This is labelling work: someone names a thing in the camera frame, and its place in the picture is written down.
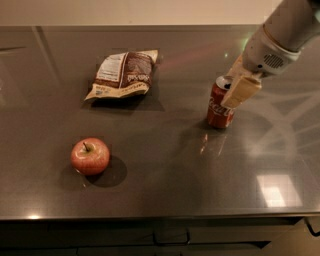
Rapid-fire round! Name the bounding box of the red apple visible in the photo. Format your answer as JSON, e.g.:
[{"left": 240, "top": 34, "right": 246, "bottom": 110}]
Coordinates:
[{"left": 70, "top": 138, "right": 110, "bottom": 176}]

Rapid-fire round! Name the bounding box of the red coke can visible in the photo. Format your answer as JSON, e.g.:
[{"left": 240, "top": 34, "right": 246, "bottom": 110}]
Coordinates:
[{"left": 207, "top": 76, "right": 234, "bottom": 129}]

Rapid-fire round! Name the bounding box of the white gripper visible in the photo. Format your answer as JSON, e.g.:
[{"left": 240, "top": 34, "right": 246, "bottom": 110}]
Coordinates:
[{"left": 221, "top": 25, "right": 301, "bottom": 109}]

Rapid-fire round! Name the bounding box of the black drawer handle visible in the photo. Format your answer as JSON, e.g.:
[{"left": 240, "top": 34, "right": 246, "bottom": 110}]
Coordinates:
[{"left": 152, "top": 228, "right": 191, "bottom": 247}]

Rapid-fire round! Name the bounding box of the brown chip bag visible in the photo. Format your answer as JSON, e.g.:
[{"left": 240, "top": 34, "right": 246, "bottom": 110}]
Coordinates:
[{"left": 86, "top": 50, "right": 158, "bottom": 100}]

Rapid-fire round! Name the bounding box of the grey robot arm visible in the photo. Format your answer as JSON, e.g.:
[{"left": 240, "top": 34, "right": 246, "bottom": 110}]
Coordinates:
[{"left": 221, "top": 0, "right": 320, "bottom": 109}]

